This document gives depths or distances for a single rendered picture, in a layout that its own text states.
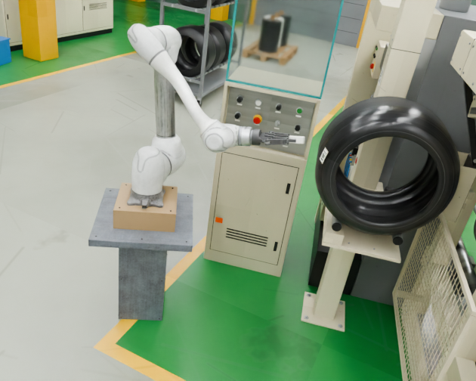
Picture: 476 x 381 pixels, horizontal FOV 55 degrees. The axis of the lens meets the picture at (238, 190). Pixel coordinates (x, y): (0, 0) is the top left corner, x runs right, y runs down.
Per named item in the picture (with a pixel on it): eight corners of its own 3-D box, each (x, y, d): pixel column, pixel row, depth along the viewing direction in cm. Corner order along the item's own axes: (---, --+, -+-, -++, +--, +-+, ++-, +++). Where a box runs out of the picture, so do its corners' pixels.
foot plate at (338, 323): (304, 292, 306) (305, 289, 305) (344, 302, 303) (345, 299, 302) (301, 320, 283) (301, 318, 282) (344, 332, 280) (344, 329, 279)
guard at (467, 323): (391, 292, 271) (432, 190, 236) (395, 293, 271) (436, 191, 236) (409, 432, 193) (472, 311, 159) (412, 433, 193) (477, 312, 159)
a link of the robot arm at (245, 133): (242, 123, 213) (254, 124, 212) (242, 141, 218) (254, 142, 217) (237, 130, 206) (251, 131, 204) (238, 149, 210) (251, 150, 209)
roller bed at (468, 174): (420, 196, 250) (440, 147, 235) (448, 202, 248) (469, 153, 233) (425, 215, 233) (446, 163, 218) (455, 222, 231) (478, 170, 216)
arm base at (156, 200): (125, 209, 227) (125, 199, 225) (131, 188, 247) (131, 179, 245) (162, 212, 230) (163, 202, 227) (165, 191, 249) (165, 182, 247)
